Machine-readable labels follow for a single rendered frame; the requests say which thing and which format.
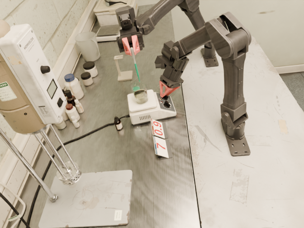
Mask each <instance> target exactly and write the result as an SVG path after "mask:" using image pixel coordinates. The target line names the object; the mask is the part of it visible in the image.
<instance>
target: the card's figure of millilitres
mask: <svg viewBox="0 0 304 228"><path fill-rule="evenodd" d="M152 121H153V127H154V133H155V134H156V135H159V136H161V137H163V131H162V125H161V123H160V122H158V121H155V120H152Z"/></svg>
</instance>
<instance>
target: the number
mask: <svg viewBox="0 0 304 228"><path fill-rule="evenodd" d="M155 140H156V146H157V153H158V154H160V155H163V156H166V157H167V153H166V146H165V142H164V140H162V139H160V138H157V137H155Z"/></svg>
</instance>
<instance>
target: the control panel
mask: <svg viewBox="0 0 304 228"><path fill-rule="evenodd" d="M156 95H157V98H158V102H159V105H160V108H161V109H165V110H169V111H174V112H175V109H174V106H173V103H172V100H171V98H170V96H169V95H168V99H167V101H168V102H169V103H170V104H171V106H170V108H166V107H165V106H164V105H163V104H164V103H165V100H163V99H162V98H161V96H160V93H156ZM161 99H162V100H161ZM161 101H162V102H163V103H162V102H161Z"/></svg>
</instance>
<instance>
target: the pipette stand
mask: <svg viewBox="0 0 304 228"><path fill-rule="evenodd" d="M122 58H123V55H120V56H115V57H114V60H115V63H116V67H117V70H118V74H119V75H118V81H126V80H132V76H133V71H123V72H120V68H119V64H118V60H117V59H122Z"/></svg>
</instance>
